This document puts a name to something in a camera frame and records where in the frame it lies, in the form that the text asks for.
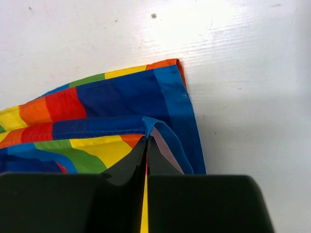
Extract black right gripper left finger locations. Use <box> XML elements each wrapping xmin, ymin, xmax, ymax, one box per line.
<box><xmin>0</xmin><ymin>137</ymin><xmax>147</xmax><ymax>233</ymax></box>

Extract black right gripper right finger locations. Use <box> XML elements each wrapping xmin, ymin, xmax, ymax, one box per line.
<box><xmin>147</xmin><ymin>138</ymin><xmax>274</xmax><ymax>233</ymax></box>

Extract rainbow striped shorts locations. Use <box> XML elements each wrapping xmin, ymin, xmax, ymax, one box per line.
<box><xmin>0</xmin><ymin>59</ymin><xmax>206</xmax><ymax>233</ymax></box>

